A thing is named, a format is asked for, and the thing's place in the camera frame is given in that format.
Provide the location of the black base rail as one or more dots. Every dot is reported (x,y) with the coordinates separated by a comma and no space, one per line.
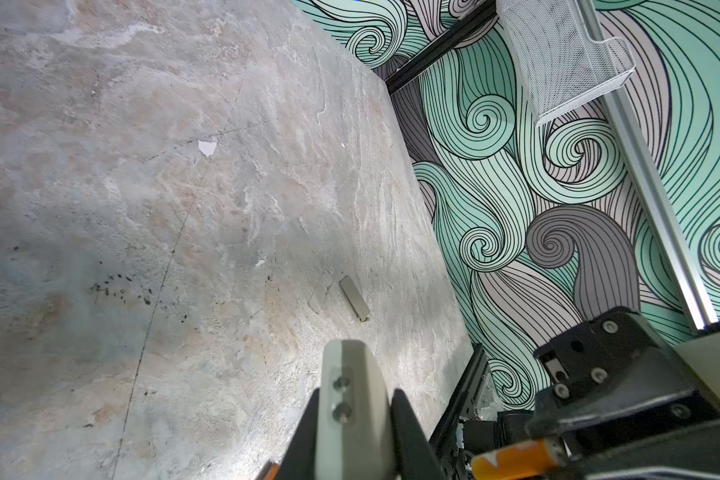
(461,407)

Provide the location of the orange battery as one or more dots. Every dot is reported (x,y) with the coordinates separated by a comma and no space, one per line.
(523,460)
(268,471)

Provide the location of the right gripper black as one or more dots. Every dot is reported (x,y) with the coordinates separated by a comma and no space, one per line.
(628,405)

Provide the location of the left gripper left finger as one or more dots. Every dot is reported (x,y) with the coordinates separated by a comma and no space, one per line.
(298,462)

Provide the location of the aluminium rail right wall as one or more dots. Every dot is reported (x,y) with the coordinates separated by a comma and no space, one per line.
(667,119)

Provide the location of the grey battery cover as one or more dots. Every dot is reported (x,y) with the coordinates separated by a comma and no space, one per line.
(355,298)

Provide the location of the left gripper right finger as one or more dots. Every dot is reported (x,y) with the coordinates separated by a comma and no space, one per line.
(416,459)

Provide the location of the clear plastic wall bin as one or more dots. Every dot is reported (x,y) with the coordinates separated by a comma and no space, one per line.
(561,55)

